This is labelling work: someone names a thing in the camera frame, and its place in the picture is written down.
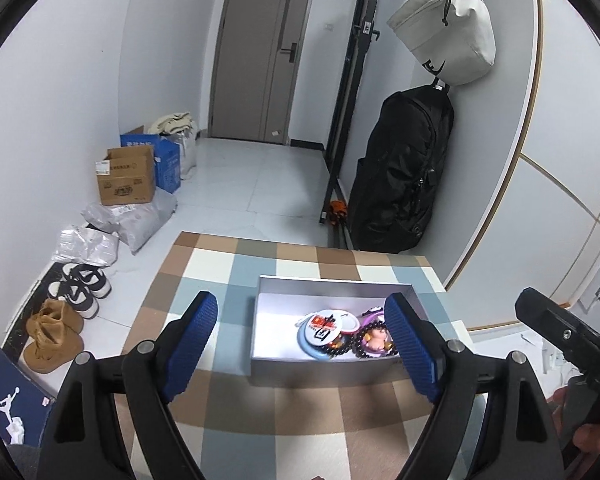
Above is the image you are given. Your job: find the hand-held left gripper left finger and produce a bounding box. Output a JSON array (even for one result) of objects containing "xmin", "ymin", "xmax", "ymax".
[{"xmin": 37, "ymin": 290, "xmax": 220, "ymax": 480}]

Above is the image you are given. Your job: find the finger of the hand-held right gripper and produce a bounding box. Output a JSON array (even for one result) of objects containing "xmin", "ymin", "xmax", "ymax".
[{"xmin": 515, "ymin": 287, "xmax": 600, "ymax": 391}]

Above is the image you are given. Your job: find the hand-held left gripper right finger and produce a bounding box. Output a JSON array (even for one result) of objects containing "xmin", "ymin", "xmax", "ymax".
[{"xmin": 384, "ymin": 292, "xmax": 566, "ymax": 480}]

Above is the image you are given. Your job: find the black spiral hair tie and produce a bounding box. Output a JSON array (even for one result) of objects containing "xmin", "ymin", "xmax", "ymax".
[{"xmin": 356, "ymin": 321, "xmax": 398, "ymax": 360}]

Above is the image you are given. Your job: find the dark beaded bracelet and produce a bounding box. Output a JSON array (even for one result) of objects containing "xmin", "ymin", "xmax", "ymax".
[{"xmin": 326, "ymin": 335, "xmax": 357, "ymax": 359}]

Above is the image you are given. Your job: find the round white badge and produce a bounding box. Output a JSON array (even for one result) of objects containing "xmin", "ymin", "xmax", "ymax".
[{"xmin": 300, "ymin": 311, "xmax": 362, "ymax": 346}]

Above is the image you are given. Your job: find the silver cardboard box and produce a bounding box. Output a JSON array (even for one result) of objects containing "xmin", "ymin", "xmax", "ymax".
[{"xmin": 250, "ymin": 275, "xmax": 423, "ymax": 379}]

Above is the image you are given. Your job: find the white shoulder bag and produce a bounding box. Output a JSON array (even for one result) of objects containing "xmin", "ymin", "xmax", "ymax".
[{"xmin": 386, "ymin": 0, "xmax": 496, "ymax": 87}]

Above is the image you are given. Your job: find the person's right hand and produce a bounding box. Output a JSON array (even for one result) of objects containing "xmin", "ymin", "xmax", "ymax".
[{"xmin": 551, "ymin": 387, "xmax": 600, "ymax": 457}]

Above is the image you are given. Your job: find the checkered tablecloth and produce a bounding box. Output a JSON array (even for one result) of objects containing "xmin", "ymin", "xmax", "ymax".
[{"xmin": 115, "ymin": 231, "xmax": 473, "ymax": 480}]

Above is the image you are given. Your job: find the tan suede shoe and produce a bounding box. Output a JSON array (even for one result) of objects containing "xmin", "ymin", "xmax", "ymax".
[
  {"xmin": 22, "ymin": 312, "xmax": 83, "ymax": 373},
  {"xmin": 40, "ymin": 299, "xmax": 85, "ymax": 348}
]

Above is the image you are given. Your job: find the large grey parcel bag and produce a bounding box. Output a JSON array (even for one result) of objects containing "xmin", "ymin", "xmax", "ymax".
[{"xmin": 82, "ymin": 191, "xmax": 178, "ymax": 254}]

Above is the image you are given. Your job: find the small grey parcel bag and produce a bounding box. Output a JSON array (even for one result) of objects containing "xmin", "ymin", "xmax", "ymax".
[{"xmin": 51, "ymin": 225, "xmax": 120, "ymax": 267}]

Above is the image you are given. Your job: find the white wardrobe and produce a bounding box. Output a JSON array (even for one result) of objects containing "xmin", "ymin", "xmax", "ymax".
[{"xmin": 445, "ymin": 0, "xmax": 600, "ymax": 332}]

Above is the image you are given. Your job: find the black backpack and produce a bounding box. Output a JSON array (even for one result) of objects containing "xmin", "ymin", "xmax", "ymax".
[{"xmin": 347, "ymin": 84, "xmax": 455, "ymax": 254}]

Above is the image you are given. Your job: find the blue cardboard box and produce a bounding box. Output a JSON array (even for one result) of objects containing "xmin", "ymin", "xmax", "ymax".
[{"xmin": 120, "ymin": 132, "xmax": 182, "ymax": 194}]

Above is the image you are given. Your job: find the brown cardboard box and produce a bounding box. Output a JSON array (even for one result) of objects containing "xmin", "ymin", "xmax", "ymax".
[{"xmin": 96, "ymin": 144, "xmax": 157, "ymax": 207}]

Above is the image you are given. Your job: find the dark blue shoe box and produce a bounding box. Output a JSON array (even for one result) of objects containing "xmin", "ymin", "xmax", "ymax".
[{"xmin": 0, "ymin": 346, "xmax": 57, "ymax": 448}]

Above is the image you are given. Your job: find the white crumpled paper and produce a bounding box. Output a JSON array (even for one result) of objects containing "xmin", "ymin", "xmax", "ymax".
[{"xmin": 5, "ymin": 420, "xmax": 29, "ymax": 446}]

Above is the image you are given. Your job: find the dark grey seat cushion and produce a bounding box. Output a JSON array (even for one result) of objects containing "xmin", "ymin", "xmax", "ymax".
[{"xmin": 7, "ymin": 444, "xmax": 46, "ymax": 480}]

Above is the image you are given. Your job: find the beige folded cloth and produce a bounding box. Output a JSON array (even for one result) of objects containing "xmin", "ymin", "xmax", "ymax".
[{"xmin": 149, "ymin": 111, "xmax": 195, "ymax": 137}]

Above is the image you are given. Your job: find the black metal rack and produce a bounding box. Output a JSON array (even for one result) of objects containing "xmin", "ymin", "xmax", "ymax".
[{"xmin": 319, "ymin": 0, "xmax": 383, "ymax": 248}]

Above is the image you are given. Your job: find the grey door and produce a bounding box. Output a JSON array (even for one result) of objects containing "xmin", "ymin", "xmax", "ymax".
[{"xmin": 209, "ymin": 0, "xmax": 317, "ymax": 146}]

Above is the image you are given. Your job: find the light blue ring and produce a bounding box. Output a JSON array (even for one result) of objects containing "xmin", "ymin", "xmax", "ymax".
[{"xmin": 296, "ymin": 327, "xmax": 342, "ymax": 362}]

